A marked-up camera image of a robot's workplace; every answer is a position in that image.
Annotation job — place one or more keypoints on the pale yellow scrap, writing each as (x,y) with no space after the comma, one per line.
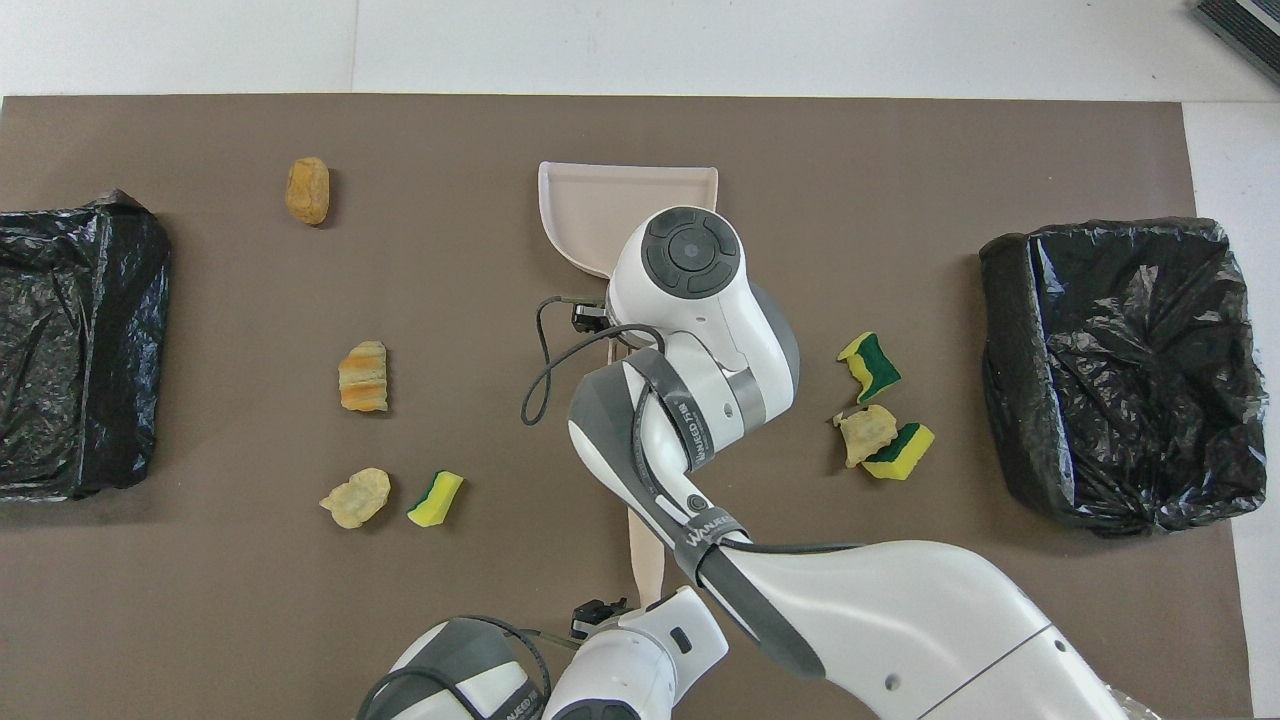
(864,433)
(355,498)

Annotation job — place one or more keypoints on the beige plastic dustpan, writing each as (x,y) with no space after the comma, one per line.
(600,210)

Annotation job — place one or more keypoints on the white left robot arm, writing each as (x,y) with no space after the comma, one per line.
(620,670)

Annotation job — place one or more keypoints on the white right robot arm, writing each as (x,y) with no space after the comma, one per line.
(900,610)

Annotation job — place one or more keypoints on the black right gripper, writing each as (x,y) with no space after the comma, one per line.
(590,317)

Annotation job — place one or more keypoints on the brown table mat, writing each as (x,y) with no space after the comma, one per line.
(640,130)

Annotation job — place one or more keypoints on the dark ribbed panel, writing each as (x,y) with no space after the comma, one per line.
(1245,30)

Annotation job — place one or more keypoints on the orange brown nugget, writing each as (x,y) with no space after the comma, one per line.
(307,190)

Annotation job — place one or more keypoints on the bin with black bag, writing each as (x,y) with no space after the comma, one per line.
(70,350)
(1130,380)

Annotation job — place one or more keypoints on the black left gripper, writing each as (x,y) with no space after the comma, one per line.
(598,618)

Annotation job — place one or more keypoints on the beige hand brush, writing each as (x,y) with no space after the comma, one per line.
(646,560)

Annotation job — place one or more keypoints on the yellow green sponge piece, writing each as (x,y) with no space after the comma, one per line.
(872,367)
(905,455)
(436,500)

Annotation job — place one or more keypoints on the striped cream orange bread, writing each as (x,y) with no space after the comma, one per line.
(363,378)

